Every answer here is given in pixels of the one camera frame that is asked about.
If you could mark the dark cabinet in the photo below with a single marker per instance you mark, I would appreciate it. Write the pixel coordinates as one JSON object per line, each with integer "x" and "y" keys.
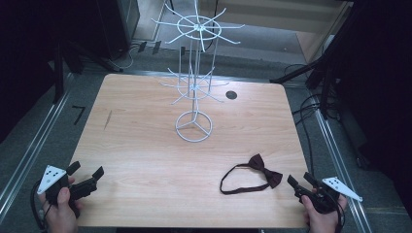
{"x": 118, "y": 26}

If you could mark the metal floor rail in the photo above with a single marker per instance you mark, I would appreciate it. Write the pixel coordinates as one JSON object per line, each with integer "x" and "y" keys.
{"x": 343, "y": 168}
{"x": 32, "y": 152}

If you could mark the black metal stand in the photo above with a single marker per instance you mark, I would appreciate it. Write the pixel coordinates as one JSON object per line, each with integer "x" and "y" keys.
{"x": 59, "y": 74}
{"x": 327, "y": 74}

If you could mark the person's left hand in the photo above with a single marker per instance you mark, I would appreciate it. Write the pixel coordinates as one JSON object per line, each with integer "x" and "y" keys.
{"x": 63, "y": 215}

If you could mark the person's right hand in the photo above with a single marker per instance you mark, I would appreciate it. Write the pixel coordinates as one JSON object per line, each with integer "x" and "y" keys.
{"x": 319, "y": 223}

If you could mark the dark red bow tie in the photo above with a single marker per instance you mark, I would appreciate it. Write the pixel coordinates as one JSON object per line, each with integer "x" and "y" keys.
{"x": 273, "y": 178}

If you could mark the round black table grommet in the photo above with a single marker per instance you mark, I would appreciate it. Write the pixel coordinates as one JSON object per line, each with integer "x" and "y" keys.
{"x": 231, "y": 94}

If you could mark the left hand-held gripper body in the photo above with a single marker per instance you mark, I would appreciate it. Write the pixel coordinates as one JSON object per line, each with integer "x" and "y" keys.
{"x": 51, "y": 178}

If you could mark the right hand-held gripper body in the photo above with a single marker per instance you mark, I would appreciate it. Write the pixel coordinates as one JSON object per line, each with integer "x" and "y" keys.
{"x": 325, "y": 200}

